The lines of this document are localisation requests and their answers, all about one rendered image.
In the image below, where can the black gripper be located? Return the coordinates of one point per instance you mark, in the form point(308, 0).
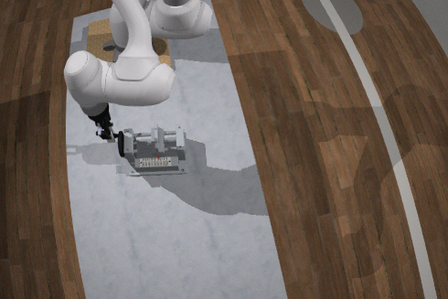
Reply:
point(102, 123)

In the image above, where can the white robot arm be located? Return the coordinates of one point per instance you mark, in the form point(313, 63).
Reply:
point(136, 77)

